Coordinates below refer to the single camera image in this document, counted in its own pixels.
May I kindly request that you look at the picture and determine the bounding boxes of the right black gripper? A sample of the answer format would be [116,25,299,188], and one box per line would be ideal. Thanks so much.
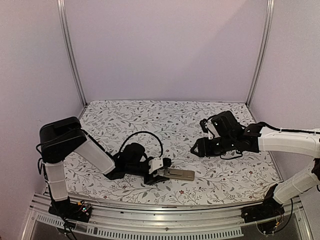
[190,134,236,158]

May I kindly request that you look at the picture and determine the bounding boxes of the white remote control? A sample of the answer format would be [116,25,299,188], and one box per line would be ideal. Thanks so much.
[163,168,195,182]

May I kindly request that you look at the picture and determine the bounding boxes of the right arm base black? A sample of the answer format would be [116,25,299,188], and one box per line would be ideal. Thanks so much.
[241,184,285,223]

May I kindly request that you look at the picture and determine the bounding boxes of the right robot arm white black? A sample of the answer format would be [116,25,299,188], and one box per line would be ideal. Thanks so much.
[190,110,320,218]

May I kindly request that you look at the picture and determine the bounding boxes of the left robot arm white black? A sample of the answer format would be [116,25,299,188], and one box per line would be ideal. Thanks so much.
[36,116,172,217]

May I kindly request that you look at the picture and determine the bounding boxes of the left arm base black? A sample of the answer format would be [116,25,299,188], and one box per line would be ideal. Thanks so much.
[48,197,92,223]

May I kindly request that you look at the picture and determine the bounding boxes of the floral patterned table mat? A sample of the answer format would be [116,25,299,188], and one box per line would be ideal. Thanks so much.
[64,100,280,206]

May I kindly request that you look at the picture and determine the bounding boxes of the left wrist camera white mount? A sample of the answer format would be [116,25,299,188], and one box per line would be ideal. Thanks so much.
[148,157,172,174]

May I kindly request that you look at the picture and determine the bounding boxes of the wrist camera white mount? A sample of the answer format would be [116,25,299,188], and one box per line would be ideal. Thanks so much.
[148,157,172,174]
[199,118,216,140]

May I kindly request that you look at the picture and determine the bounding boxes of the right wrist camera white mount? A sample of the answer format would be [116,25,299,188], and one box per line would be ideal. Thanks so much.
[199,118,216,140]

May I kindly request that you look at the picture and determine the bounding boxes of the left black camera cable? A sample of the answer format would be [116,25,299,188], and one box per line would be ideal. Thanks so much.
[117,131,164,161]

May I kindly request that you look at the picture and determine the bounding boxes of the right aluminium frame post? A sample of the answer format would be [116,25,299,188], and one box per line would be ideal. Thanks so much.
[245,0,275,109]

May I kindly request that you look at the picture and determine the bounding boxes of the aluminium frame post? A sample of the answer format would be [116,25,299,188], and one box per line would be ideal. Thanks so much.
[245,0,275,109]
[56,0,88,108]

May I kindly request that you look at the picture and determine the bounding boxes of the left aluminium frame post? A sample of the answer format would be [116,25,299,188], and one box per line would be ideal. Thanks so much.
[56,0,88,108]

